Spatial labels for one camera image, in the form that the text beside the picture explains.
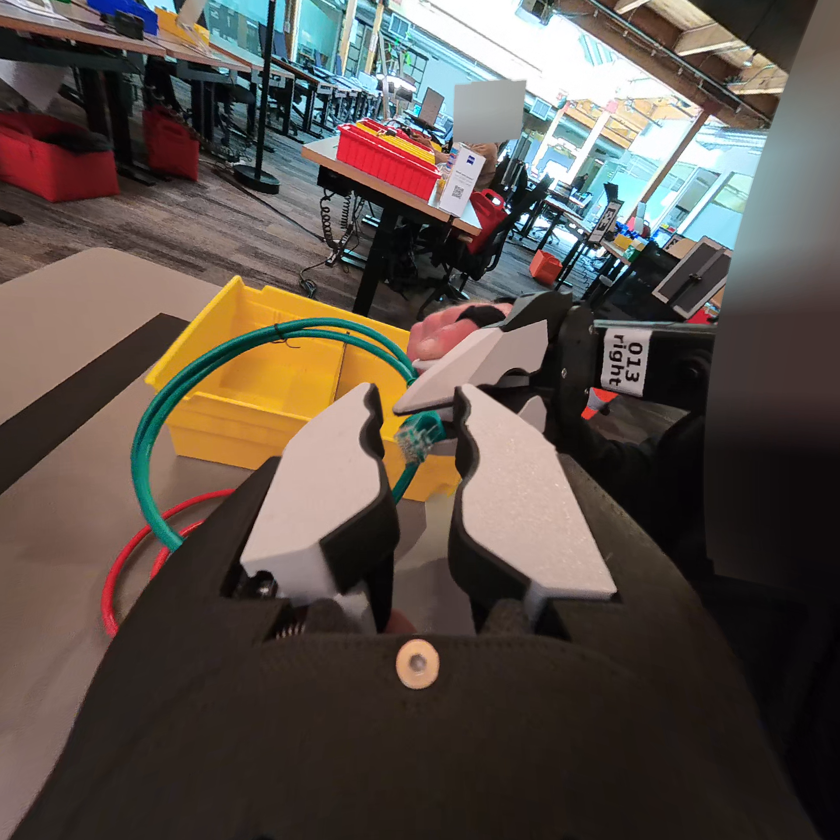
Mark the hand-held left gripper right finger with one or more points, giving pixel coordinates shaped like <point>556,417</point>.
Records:
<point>525,512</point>

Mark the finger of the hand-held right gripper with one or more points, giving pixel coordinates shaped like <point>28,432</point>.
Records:
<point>479,361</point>
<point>537,413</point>

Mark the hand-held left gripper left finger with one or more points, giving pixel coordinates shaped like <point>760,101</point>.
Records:
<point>315,499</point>

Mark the yellow plastic bin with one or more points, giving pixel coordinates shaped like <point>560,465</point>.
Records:
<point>262,439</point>

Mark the person's right forearm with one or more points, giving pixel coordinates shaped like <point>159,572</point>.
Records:
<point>643,472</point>

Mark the person's right hand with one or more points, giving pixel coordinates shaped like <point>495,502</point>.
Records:
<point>436,334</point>

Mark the orange traffic cone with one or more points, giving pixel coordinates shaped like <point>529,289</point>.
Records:
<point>597,403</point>

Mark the black office chair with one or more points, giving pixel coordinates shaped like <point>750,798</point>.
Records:
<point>485,262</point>

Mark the orange box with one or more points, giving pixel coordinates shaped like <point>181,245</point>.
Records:
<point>546,268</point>

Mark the black high-back chair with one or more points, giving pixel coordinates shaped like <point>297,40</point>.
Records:
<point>630,282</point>

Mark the red bag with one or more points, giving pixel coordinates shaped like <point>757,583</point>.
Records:
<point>489,216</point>

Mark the white sign card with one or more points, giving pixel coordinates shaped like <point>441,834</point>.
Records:
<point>463,184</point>

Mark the long red plastic bin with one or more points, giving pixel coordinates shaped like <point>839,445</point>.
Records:
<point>387,164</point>

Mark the wooden top desk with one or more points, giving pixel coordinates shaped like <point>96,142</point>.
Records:
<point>321,154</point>

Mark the black floor stand pole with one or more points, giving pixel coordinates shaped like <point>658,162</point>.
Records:
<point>257,177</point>

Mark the red storage tote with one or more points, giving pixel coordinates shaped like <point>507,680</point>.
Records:
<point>170,148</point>
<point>59,170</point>

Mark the blue plastic bin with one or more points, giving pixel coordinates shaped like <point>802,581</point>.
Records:
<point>124,13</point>

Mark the long wooden desk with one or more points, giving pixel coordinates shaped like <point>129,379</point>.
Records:
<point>79,36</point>

